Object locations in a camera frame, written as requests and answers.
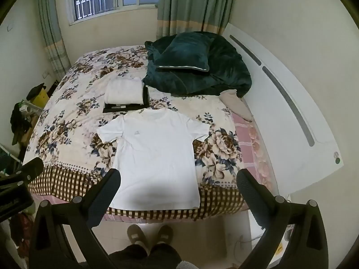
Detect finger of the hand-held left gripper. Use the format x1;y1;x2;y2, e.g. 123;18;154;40
0;158;45;191

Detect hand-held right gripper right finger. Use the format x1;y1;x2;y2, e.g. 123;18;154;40
236;169;329;269

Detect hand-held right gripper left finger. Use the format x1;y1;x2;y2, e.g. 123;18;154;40
29;168;122;269

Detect white t-shirt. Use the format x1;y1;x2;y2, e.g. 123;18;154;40
96;108;211;211

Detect dark hanging clothes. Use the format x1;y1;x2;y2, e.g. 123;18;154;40
11;102;33;146

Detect red bag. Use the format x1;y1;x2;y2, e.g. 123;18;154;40
11;213;35;251

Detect white headboard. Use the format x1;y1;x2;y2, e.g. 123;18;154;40
223;22;344;195

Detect pink mattress pad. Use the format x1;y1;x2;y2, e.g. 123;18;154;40
230;109;278;194

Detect grey slipper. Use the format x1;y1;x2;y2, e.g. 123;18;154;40
127;224;148;251
157;225;174;245

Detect yellow box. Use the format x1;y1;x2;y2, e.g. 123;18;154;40
29;88;49;110

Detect black hat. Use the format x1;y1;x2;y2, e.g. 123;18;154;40
26;83;45;101

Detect person's black pants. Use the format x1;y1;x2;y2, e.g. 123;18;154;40
108;244;183;269

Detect folded black garment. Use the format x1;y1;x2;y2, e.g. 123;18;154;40
102;85;149;114

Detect beige cloth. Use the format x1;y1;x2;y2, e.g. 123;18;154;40
219;89;253;122

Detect floral bed sheet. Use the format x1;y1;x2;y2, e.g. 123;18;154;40
22;45;250;222

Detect folded white garment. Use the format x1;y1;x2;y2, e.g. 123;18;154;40
104;77;144;105

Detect dark green blanket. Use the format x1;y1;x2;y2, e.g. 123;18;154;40
142;31;252;98

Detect green curtain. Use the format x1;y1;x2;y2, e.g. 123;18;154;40
36;0;72;82
155;0;239;38

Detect dark green pillow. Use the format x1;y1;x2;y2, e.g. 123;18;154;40
154;32;215;72

